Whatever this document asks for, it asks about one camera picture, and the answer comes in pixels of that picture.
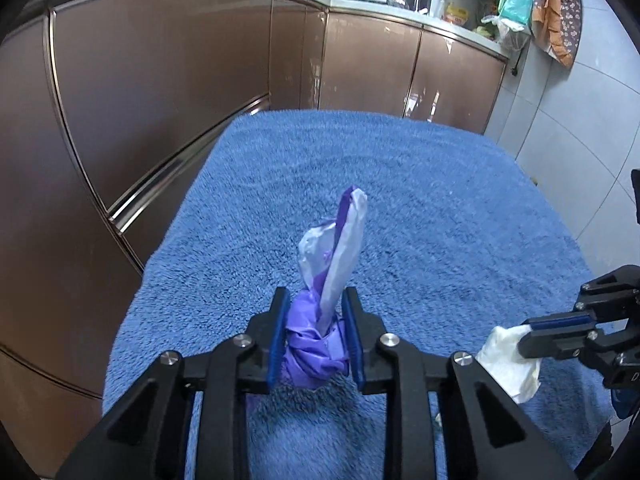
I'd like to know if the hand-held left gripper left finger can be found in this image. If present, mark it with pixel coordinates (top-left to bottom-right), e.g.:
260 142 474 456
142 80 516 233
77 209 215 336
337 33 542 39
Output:
55 286 293 480

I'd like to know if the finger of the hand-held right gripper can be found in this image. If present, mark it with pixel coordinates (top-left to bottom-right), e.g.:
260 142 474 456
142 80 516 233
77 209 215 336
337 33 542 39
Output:
522 265 640 334
517 327 640 387

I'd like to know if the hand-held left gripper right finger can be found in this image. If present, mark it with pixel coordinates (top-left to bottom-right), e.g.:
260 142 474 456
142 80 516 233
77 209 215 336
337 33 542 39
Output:
341 286 576 480

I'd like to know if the purple plastic wrapper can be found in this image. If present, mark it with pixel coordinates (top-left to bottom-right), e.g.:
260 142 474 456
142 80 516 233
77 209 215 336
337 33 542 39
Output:
282 185 368 391

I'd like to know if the white tissue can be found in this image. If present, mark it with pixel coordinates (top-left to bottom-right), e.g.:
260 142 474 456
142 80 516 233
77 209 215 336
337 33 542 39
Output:
475 324 543 405

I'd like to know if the blue fleece towel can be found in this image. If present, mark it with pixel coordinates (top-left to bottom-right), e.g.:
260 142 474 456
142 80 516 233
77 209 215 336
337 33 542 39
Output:
100 109 616 480

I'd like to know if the brown kitchen base cabinet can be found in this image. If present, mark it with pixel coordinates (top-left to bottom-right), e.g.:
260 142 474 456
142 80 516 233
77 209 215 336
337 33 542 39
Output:
0 0 508 480

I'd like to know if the white plastic bag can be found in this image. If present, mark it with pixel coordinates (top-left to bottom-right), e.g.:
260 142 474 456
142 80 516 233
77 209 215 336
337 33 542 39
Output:
480 14 531 52

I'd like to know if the orange patterned apron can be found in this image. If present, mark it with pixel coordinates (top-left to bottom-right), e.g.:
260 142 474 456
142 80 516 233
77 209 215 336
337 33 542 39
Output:
530 0 583 68

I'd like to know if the green plastic bag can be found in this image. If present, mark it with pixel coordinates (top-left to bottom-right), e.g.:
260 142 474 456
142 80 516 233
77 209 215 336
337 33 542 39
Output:
499 0 536 28

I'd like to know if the yellow food packet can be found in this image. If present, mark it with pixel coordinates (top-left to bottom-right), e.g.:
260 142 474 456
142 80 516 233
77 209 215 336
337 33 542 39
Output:
445 2 471 26

